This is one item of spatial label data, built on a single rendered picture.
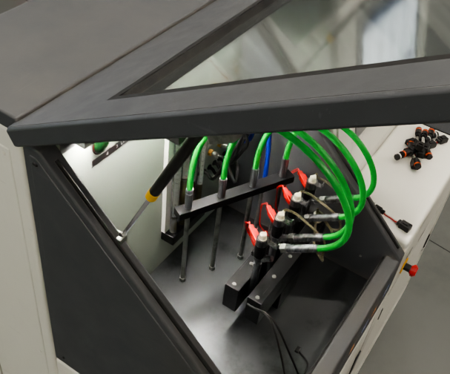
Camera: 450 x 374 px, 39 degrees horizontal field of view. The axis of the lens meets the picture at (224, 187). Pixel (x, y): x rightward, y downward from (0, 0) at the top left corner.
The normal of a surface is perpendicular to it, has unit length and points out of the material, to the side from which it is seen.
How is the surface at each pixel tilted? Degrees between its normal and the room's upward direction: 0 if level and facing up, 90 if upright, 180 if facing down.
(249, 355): 0
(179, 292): 0
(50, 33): 0
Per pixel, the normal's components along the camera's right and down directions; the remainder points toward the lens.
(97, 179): 0.83, 0.43
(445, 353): 0.10, -0.73
